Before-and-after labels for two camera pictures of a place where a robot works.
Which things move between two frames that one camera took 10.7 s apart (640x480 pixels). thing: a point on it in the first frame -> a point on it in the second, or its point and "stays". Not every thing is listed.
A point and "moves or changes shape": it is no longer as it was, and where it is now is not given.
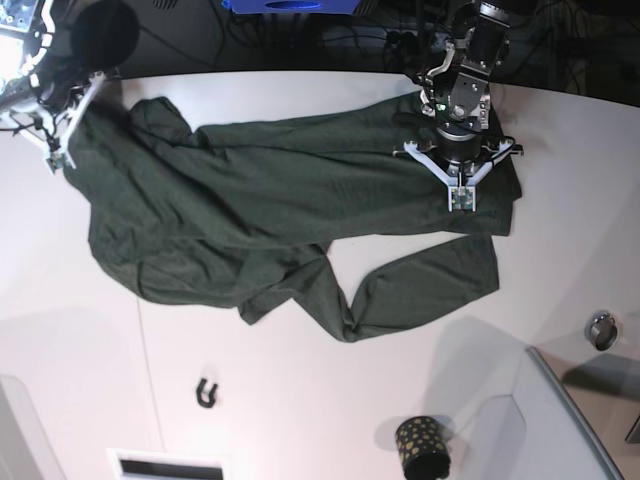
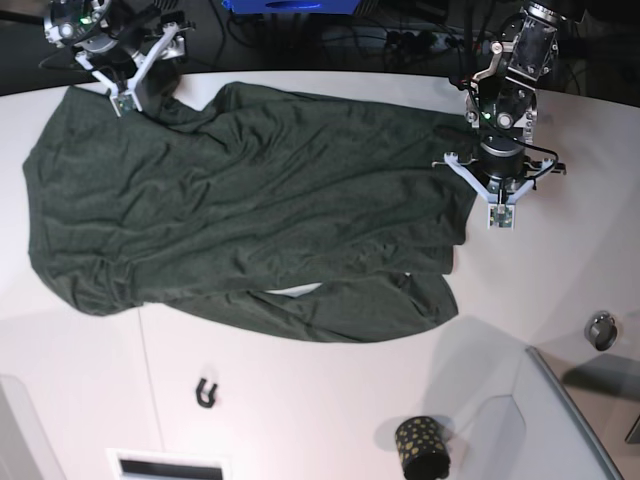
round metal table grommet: (601, 330) stays
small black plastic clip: (208, 403) stays
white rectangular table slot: (155, 464) stays
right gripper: (460, 155) -> (500, 170)
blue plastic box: (293, 7) stays
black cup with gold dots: (422, 448) stays
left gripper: (49, 133) -> (124, 69)
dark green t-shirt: (255, 217) moves or changes shape
